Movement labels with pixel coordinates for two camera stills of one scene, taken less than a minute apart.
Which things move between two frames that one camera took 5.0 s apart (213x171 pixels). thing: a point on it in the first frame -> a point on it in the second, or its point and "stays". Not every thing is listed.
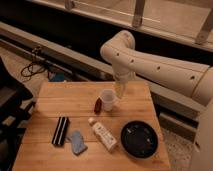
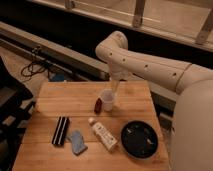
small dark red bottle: [98, 107] stays
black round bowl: [138, 139] stays
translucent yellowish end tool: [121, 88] -> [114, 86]
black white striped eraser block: [61, 130] stays
